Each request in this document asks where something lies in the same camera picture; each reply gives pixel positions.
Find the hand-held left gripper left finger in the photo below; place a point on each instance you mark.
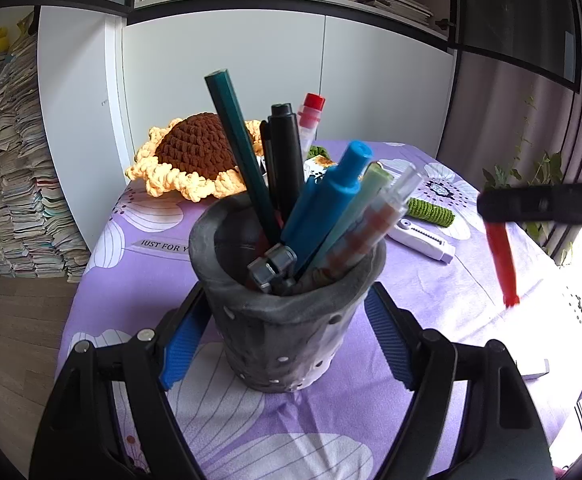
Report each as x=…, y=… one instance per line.
x=181, y=345

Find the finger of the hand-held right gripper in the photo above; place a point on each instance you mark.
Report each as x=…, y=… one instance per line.
x=546, y=205

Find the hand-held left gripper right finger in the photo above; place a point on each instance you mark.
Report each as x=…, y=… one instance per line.
x=388, y=340

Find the grey felt pen holder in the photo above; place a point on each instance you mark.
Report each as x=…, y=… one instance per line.
x=281, y=340

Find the grey folding tool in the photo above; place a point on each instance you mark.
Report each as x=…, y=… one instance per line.
x=271, y=267

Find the orange patterned pen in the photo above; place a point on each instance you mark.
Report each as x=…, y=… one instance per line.
x=376, y=220

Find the pale green highlighter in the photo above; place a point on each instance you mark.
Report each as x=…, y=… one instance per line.
x=361, y=200

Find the blue marker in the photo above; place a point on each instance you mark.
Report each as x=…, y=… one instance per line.
x=326, y=200

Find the thick black marker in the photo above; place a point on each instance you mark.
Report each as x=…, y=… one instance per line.
x=287, y=160

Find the dark teal pencil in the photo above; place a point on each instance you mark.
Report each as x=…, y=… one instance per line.
x=236, y=135

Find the red capped clear pen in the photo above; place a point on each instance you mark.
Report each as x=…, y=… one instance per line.
x=312, y=115

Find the green potted plant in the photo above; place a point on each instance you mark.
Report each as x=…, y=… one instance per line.
x=531, y=180

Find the purple floral tablecloth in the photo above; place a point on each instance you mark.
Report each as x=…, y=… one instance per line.
x=136, y=300

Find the grey purple curtain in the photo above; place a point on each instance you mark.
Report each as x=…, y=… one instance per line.
x=481, y=125

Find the white correction tape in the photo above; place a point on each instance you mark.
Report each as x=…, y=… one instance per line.
x=421, y=240

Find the green crochet stem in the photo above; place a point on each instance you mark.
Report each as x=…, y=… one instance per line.
x=431, y=212

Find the white eraser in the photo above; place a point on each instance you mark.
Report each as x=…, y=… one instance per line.
x=533, y=369

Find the white sunflower card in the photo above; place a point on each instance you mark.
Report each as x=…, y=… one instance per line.
x=321, y=164

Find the dark glass cabinet door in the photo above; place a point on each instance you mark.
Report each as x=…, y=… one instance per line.
x=511, y=15

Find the crochet sunflower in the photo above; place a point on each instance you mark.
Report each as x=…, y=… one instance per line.
x=196, y=150

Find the pile of stacked books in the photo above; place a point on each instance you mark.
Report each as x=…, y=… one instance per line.
x=11, y=185

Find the white cabinet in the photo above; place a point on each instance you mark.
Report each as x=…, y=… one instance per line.
x=186, y=65

